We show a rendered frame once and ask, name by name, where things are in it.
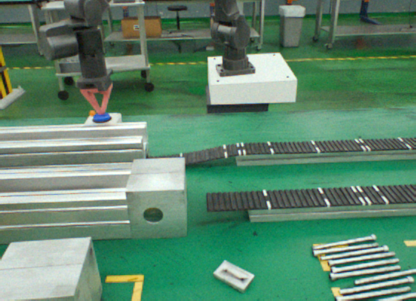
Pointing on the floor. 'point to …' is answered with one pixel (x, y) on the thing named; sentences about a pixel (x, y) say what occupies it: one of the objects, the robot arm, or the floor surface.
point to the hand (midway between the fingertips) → (101, 111)
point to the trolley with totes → (123, 64)
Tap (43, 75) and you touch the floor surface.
